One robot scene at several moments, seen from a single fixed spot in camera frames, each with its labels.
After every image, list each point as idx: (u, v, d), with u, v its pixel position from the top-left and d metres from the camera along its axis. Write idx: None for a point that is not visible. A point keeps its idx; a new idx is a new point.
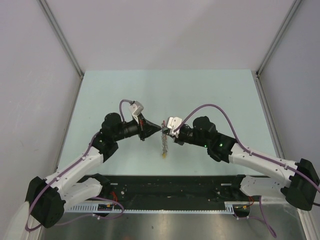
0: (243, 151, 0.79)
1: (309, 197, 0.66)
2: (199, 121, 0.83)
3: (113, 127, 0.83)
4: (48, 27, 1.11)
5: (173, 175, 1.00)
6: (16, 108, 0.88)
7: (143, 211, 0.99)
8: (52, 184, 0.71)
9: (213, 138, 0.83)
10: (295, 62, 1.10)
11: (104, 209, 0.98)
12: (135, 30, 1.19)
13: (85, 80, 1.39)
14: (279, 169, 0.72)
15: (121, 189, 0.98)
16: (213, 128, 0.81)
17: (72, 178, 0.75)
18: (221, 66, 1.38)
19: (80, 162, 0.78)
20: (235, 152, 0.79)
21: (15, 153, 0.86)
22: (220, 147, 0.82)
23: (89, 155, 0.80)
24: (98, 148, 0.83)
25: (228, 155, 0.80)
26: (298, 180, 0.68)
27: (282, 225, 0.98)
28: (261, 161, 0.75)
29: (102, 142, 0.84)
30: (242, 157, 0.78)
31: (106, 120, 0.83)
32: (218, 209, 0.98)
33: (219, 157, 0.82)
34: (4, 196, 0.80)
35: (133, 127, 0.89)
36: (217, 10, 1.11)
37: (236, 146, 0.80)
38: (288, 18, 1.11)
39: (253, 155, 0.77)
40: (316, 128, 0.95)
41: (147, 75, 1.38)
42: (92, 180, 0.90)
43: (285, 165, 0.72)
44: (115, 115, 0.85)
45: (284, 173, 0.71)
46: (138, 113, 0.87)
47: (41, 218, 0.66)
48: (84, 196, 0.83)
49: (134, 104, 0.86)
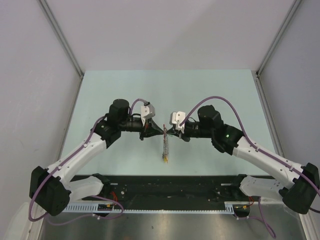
0: (250, 146, 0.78)
1: (307, 201, 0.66)
2: (205, 109, 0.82)
3: (120, 109, 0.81)
4: (47, 27, 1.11)
5: (175, 175, 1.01)
6: (16, 108, 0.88)
7: (143, 211, 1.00)
8: (54, 173, 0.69)
9: (218, 128, 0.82)
10: (295, 62, 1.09)
11: (104, 209, 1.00)
12: (136, 30, 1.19)
13: (85, 80, 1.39)
14: (284, 170, 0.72)
15: (121, 189, 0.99)
16: (217, 116, 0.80)
17: (74, 168, 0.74)
18: (221, 66, 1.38)
19: (81, 150, 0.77)
20: (241, 146, 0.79)
21: (15, 153, 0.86)
22: (226, 138, 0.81)
23: (91, 142, 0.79)
24: (100, 134, 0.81)
25: (233, 148, 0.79)
26: (301, 183, 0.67)
27: (282, 225, 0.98)
28: (266, 159, 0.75)
29: (105, 127, 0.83)
30: (247, 152, 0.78)
31: (114, 104, 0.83)
32: (218, 209, 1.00)
33: (224, 148, 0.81)
34: (4, 196, 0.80)
35: (137, 123, 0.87)
36: (217, 10, 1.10)
37: (243, 140, 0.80)
38: (287, 19, 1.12)
39: (259, 152, 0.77)
40: (316, 128, 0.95)
41: (147, 74, 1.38)
42: (94, 178, 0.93)
43: (291, 167, 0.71)
44: (123, 101, 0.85)
45: (288, 174, 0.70)
46: (147, 117, 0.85)
47: (47, 205, 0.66)
48: (86, 190, 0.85)
49: (147, 107, 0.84)
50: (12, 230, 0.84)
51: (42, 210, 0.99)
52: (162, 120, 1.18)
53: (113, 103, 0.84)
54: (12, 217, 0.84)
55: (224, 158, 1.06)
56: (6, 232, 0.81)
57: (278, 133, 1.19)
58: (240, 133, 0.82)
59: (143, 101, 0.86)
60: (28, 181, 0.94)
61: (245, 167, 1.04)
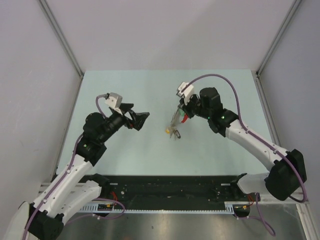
0: (241, 128, 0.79)
1: (285, 185, 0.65)
2: (207, 90, 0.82)
3: (96, 127, 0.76)
4: (48, 27, 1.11)
5: (176, 175, 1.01)
6: (16, 108, 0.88)
7: (143, 211, 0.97)
8: (40, 207, 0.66)
9: (216, 110, 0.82)
10: (296, 62, 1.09)
11: (104, 209, 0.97)
12: (136, 30, 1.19)
13: (85, 80, 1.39)
14: (268, 152, 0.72)
15: (121, 189, 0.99)
16: (215, 99, 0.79)
17: (61, 196, 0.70)
18: (221, 66, 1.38)
19: (66, 177, 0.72)
20: (232, 126, 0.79)
21: (15, 154, 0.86)
22: (221, 119, 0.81)
23: (75, 166, 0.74)
24: (84, 154, 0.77)
25: (225, 128, 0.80)
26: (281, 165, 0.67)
27: (281, 225, 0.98)
28: (253, 140, 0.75)
29: (87, 146, 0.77)
30: (237, 132, 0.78)
31: (87, 122, 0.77)
32: (218, 209, 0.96)
33: (217, 128, 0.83)
34: (4, 196, 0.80)
35: (117, 119, 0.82)
36: (217, 11, 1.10)
37: (236, 122, 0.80)
38: (287, 19, 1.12)
39: (248, 134, 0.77)
40: (316, 128, 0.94)
41: (146, 75, 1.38)
42: (90, 183, 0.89)
43: (275, 149, 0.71)
44: (95, 116, 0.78)
45: (271, 156, 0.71)
46: (119, 104, 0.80)
47: (39, 237, 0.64)
48: (83, 202, 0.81)
49: (111, 97, 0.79)
50: None
51: None
52: (163, 120, 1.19)
53: (86, 122, 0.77)
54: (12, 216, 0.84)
55: (223, 158, 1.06)
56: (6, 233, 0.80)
57: (278, 133, 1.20)
58: (236, 116, 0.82)
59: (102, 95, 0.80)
60: (27, 182, 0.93)
61: (245, 167, 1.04)
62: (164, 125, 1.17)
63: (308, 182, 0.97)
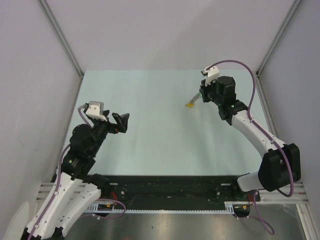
0: (246, 117, 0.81)
1: (276, 175, 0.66)
2: (225, 79, 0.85)
3: (83, 140, 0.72)
4: (48, 27, 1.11)
5: (176, 175, 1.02)
6: (16, 108, 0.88)
7: (143, 211, 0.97)
8: (33, 233, 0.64)
9: (228, 98, 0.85)
10: (296, 61, 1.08)
11: (104, 209, 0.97)
12: (136, 30, 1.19)
13: (85, 80, 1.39)
14: (266, 141, 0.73)
15: (121, 190, 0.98)
16: (229, 87, 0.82)
17: (53, 218, 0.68)
18: (221, 66, 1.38)
19: (54, 199, 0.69)
20: (238, 114, 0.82)
21: (15, 153, 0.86)
22: (230, 108, 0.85)
23: (62, 186, 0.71)
24: (70, 172, 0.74)
25: (232, 116, 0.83)
26: (274, 153, 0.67)
27: (281, 225, 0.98)
28: (254, 129, 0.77)
29: (73, 162, 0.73)
30: (241, 121, 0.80)
31: (74, 134, 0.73)
32: (218, 209, 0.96)
33: (225, 115, 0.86)
34: (4, 196, 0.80)
35: (102, 127, 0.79)
36: (217, 10, 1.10)
37: (244, 112, 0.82)
38: (287, 19, 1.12)
39: (252, 123, 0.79)
40: (316, 127, 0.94)
41: (147, 74, 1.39)
42: (89, 186, 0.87)
43: (272, 140, 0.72)
44: (83, 129, 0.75)
45: (267, 144, 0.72)
46: (101, 110, 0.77)
47: None
48: (83, 208, 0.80)
49: (92, 105, 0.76)
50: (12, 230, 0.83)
51: None
52: (163, 120, 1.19)
53: (73, 134, 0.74)
54: (12, 217, 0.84)
55: (224, 158, 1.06)
56: (6, 233, 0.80)
57: (278, 133, 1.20)
58: (245, 107, 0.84)
59: (82, 105, 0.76)
60: (27, 181, 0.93)
61: (246, 166, 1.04)
62: (164, 125, 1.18)
63: (307, 182, 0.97)
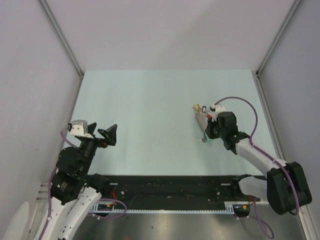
0: (248, 142, 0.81)
1: (282, 194, 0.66)
2: (224, 111, 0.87)
3: (69, 164, 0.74)
4: (47, 27, 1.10)
5: (176, 175, 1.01)
6: (16, 108, 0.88)
7: (143, 211, 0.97)
8: None
9: (230, 130, 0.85)
10: (296, 62, 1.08)
11: (104, 209, 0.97)
12: (135, 30, 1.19)
13: (85, 80, 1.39)
14: (268, 162, 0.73)
15: (121, 189, 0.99)
16: (228, 119, 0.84)
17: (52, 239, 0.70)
18: (221, 66, 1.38)
19: (48, 224, 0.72)
20: (241, 142, 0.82)
21: (14, 153, 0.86)
22: (233, 138, 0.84)
23: (55, 211, 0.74)
24: (60, 196, 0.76)
25: (235, 144, 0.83)
26: (277, 172, 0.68)
27: (281, 226, 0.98)
28: (256, 153, 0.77)
29: (61, 186, 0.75)
30: (244, 147, 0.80)
31: (58, 160, 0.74)
32: (218, 209, 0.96)
33: (229, 146, 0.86)
34: (4, 196, 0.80)
35: (90, 145, 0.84)
36: (217, 10, 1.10)
37: (245, 140, 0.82)
38: (287, 19, 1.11)
39: (254, 148, 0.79)
40: (316, 128, 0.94)
41: (146, 74, 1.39)
42: (88, 190, 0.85)
43: (274, 159, 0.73)
44: (66, 152, 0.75)
45: (270, 166, 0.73)
46: (86, 129, 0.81)
47: None
48: (84, 214, 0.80)
49: (74, 126, 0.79)
50: (12, 230, 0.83)
51: (42, 210, 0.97)
52: (163, 121, 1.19)
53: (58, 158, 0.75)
54: (11, 217, 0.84)
55: (224, 158, 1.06)
56: (6, 233, 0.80)
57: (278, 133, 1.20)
58: (247, 136, 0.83)
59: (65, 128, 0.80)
60: (27, 182, 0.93)
61: (246, 167, 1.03)
62: (164, 125, 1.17)
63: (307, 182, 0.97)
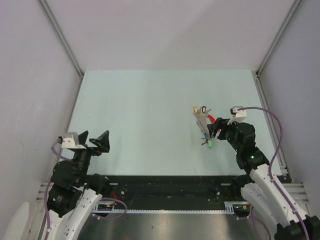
0: (267, 174, 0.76)
1: None
2: (245, 127, 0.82)
3: (64, 177, 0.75)
4: (47, 27, 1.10)
5: (176, 175, 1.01)
6: (16, 108, 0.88)
7: (143, 211, 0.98)
8: None
9: (249, 148, 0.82)
10: (296, 62, 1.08)
11: (104, 209, 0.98)
12: (136, 29, 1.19)
13: (85, 80, 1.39)
14: (287, 209, 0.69)
15: (121, 190, 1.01)
16: (249, 137, 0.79)
17: None
18: (221, 66, 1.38)
19: (49, 236, 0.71)
20: (259, 170, 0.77)
21: (14, 153, 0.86)
22: (249, 158, 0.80)
23: (53, 222, 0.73)
24: (56, 209, 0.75)
25: (251, 169, 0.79)
26: (296, 227, 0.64)
27: None
28: (275, 191, 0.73)
29: (57, 199, 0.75)
30: (262, 178, 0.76)
31: (54, 174, 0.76)
32: (219, 209, 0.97)
33: (244, 166, 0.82)
34: (4, 196, 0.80)
35: (83, 156, 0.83)
36: (217, 10, 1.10)
37: (263, 167, 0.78)
38: (287, 18, 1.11)
39: (272, 183, 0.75)
40: (316, 129, 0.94)
41: (146, 74, 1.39)
42: (88, 192, 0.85)
43: (295, 209, 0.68)
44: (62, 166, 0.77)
45: (289, 214, 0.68)
46: (77, 141, 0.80)
47: None
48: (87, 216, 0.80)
49: (65, 139, 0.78)
50: None
51: (42, 210, 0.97)
52: (163, 121, 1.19)
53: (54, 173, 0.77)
54: (11, 217, 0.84)
55: (224, 159, 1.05)
56: (5, 234, 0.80)
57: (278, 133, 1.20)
58: (266, 161, 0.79)
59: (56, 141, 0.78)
60: (27, 182, 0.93)
61: None
62: (165, 125, 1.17)
63: (307, 182, 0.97)
